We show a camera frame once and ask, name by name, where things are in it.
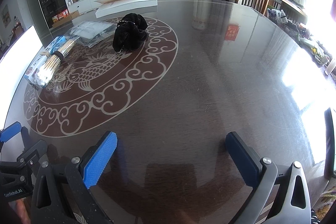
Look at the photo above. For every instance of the clear plastic bag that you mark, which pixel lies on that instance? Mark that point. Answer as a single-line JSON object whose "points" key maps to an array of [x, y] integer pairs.
{"points": [[90, 33]]}

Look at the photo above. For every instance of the blue white cream box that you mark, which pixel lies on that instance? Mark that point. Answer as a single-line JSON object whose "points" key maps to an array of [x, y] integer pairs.
{"points": [[51, 50]]}

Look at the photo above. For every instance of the cardboard box on floor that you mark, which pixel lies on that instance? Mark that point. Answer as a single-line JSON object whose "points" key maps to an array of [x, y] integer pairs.
{"points": [[66, 19]]}

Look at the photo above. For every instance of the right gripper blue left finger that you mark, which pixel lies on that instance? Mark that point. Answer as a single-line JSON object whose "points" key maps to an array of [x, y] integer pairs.
{"points": [[96, 158]]}

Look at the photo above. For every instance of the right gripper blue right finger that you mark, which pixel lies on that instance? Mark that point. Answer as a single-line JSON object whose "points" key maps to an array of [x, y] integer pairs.
{"points": [[245, 158]]}

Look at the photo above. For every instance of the flat white box lid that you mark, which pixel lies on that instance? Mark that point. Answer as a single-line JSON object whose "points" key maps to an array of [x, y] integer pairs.
{"points": [[109, 7]]}

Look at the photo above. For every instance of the bundle of wooden sticks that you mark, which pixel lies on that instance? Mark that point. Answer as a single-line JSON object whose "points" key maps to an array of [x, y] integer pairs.
{"points": [[48, 69]]}

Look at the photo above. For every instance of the person's left hand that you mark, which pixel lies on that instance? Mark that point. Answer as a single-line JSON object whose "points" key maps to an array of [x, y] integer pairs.
{"points": [[22, 212]]}

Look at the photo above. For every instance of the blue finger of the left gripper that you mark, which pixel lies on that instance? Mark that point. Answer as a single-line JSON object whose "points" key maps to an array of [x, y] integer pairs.
{"points": [[10, 131]]}

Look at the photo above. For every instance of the wooden side table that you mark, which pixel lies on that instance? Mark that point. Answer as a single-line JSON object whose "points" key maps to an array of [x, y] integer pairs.
{"points": [[292, 11]]}

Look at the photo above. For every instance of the large white storage box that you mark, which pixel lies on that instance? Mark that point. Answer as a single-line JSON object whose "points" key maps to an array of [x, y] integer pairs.
{"points": [[13, 66]]}

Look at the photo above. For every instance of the black velvet pouch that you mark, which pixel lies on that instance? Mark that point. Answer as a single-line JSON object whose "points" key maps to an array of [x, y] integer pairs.
{"points": [[130, 33]]}

